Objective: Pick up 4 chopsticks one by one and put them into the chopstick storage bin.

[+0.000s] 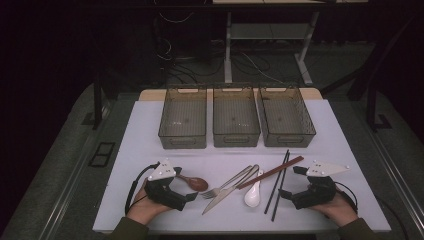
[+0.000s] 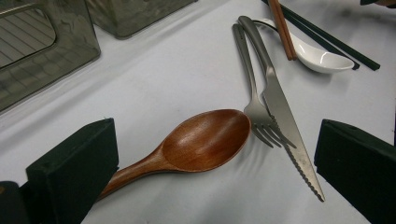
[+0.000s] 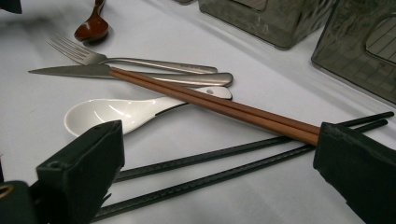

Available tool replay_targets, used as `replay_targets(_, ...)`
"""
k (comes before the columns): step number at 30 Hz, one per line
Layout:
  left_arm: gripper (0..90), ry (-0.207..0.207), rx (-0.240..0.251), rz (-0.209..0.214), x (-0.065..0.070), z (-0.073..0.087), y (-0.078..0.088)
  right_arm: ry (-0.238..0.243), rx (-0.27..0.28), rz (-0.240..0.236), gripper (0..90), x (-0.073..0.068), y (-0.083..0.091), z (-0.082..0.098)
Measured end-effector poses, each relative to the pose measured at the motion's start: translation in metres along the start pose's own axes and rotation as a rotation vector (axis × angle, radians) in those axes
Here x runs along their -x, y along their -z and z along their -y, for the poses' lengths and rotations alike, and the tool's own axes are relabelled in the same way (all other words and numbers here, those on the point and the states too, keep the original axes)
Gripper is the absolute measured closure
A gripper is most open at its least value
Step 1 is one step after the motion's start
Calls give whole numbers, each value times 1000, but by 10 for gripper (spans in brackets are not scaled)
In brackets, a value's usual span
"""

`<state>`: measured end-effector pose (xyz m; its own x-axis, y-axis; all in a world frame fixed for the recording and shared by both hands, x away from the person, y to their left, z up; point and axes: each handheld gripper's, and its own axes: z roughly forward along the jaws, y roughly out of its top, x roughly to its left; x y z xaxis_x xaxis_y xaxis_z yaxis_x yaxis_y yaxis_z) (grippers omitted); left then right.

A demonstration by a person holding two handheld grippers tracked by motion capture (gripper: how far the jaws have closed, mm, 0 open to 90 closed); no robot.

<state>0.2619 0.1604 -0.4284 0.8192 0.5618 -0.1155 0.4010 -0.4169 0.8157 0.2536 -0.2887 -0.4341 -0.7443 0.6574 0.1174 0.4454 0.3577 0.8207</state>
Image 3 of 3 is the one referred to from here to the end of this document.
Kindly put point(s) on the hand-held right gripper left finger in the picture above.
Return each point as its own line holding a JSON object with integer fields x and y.
{"x": 81, "y": 168}

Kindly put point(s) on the brown wooden chopstick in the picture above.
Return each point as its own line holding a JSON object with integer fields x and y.
{"x": 218, "y": 100}
{"x": 218, "y": 108}

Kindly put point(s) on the brown wooden spoon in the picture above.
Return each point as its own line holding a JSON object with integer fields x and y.
{"x": 93, "y": 29}

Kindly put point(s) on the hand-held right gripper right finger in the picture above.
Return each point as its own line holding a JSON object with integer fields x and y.
{"x": 358, "y": 168}

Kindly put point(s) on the black chopstick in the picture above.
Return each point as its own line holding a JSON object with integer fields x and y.
{"x": 202, "y": 157}
{"x": 202, "y": 183}

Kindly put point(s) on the white ceramic spoon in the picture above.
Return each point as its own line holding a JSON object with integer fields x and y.
{"x": 102, "y": 115}

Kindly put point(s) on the grey plastic bin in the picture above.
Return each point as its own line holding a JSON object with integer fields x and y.
{"x": 185, "y": 1}
{"x": 280, "y": 28}
{"x": 342, "y": 56}

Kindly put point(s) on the steel fork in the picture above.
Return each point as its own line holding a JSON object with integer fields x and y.
{"x": 93, "y": 57}

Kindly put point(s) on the steel knife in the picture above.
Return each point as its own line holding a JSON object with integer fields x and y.
{"x": 77, "y": 71}

